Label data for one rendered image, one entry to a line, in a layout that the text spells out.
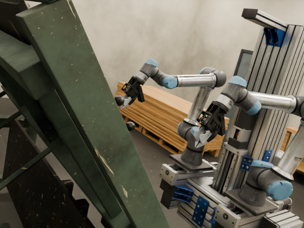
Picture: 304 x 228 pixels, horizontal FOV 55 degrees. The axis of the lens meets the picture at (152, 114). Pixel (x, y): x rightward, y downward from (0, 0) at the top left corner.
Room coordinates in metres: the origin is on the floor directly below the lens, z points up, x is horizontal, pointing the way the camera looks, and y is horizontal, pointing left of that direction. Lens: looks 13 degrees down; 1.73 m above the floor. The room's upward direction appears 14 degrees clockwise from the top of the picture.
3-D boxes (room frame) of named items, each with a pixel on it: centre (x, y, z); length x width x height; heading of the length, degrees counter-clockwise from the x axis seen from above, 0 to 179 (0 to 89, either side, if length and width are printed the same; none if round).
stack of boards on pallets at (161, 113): (6.05, -0.26, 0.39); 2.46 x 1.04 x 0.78; 40
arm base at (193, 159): (1.93, -0.34, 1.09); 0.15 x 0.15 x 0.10
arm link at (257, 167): (1.55, -0.66, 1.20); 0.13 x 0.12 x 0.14; 15
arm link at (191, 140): (1.94, -0.34, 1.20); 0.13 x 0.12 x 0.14; 27
